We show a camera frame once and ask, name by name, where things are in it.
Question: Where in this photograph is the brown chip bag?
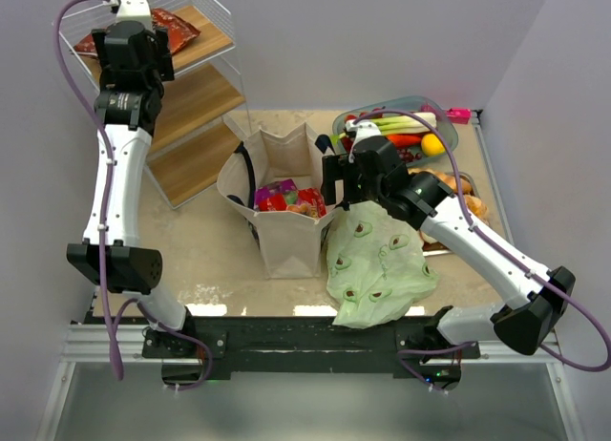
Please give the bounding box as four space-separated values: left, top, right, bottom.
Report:
74 8 200 57

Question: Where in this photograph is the red snack bag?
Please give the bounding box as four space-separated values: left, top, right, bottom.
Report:
258 188 327 219

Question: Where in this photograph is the green avocado print bag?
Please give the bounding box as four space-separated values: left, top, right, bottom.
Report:
327 201 438 329

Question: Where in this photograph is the beige canvas tote bag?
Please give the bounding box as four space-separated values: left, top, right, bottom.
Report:
217 123 336 279

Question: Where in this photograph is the purple snack bag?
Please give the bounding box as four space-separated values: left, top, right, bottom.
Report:
254 179 298 206

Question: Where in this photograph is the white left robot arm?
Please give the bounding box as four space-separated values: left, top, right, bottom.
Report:
67 20 187 330

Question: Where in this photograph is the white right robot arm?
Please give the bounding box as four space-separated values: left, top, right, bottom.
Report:
322 136 575 355

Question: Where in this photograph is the purple grape bunch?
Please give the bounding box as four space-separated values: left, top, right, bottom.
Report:
397 147 423 164

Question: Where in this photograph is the orange carrot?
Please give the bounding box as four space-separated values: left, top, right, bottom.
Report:
387 134 423 148

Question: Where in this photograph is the green white leek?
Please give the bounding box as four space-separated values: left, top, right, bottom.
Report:
328 111 438 144

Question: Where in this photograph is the clear teal produce container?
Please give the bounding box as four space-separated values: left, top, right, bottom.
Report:
330 95 458 167

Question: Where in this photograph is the yellow lemon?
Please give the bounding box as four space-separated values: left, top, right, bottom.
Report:
420 133 446 158

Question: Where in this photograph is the long bread loaf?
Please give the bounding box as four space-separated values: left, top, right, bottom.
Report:
409 168 474 195

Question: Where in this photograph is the pink plastic clip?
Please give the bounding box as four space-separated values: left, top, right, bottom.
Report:
445 107 472 124

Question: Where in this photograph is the metal pastry tray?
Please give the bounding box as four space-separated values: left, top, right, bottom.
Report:
419 168 490 256

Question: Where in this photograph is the large sugared cruller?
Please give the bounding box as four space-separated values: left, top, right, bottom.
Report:
464 195 489 224

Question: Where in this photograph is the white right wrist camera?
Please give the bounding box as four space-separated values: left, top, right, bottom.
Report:
351 123 382 151

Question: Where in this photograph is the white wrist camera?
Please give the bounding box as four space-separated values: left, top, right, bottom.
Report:
116 0 152 29
351 123 382 151

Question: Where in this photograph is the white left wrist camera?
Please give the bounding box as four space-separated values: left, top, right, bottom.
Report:
116 0 152 29

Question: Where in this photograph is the white wire wooden shelf rack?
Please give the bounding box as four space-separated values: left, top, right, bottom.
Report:
54 0 245 209

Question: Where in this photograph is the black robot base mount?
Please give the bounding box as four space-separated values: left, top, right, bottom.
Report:
142 316 480 387

